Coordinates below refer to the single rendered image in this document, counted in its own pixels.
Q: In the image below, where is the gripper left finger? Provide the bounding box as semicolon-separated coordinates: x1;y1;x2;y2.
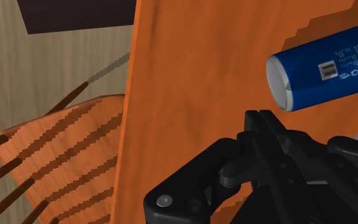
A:
143;109;263;224

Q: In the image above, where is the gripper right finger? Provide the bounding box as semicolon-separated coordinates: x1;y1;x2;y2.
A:
259;109;358;224

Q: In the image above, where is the blue drink can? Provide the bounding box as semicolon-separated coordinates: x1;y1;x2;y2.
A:
265;19;358;113

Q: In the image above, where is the orange wooden table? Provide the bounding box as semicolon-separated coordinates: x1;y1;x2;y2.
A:
109;0;358;224

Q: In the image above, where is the orange wooden spindle chair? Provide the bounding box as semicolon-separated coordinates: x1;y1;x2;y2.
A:
0;52;132;224

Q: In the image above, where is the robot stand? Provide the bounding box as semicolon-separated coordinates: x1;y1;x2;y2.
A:
17;0;137;35

